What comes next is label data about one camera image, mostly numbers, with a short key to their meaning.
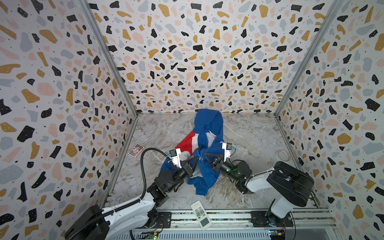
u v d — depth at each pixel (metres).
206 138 1.01
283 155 0.98
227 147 0.70
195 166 0.72
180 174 0.66
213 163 0.72
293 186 0.47
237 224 0.73
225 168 0.70
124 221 0.48
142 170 0.58
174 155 0.68
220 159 0.70
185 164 0.65
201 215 0.75
